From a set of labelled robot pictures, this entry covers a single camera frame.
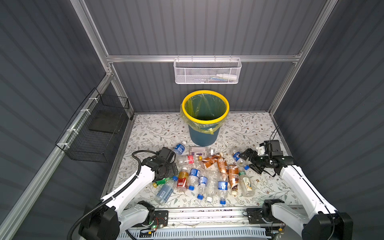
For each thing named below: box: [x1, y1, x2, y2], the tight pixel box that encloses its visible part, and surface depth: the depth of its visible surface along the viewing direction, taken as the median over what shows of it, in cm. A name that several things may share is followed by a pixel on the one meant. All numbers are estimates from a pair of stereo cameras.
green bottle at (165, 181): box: [153, 177, 172, 188], surface depth 84 cm
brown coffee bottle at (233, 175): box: [228, 164, 240, 196], surface depth 84 cm
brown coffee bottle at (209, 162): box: [201, 154, 220, 169], surface depth 91 cm
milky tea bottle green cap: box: [238, 166, 255, 197], surface depth 82 cm
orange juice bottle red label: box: [177, 166, 189, 193], surface depth 83 cm
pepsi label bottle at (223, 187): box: [217, 172, 229, 205], surface depth 79 cm
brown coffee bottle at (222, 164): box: [217, 152, 227, 174], surface depth 89 cm
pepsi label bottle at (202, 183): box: [197, 176, 208, 200], surface depth 82 cm
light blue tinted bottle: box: [155, 176, 178, 206], surface depth 79 cm
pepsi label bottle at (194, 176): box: [188, 168, 201, 191], surface depth 85 cm
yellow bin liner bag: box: [180, 93, 229, 135], surface depth 96 cm
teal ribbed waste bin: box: [181, 90, 230, 147], surface depth 93 cm
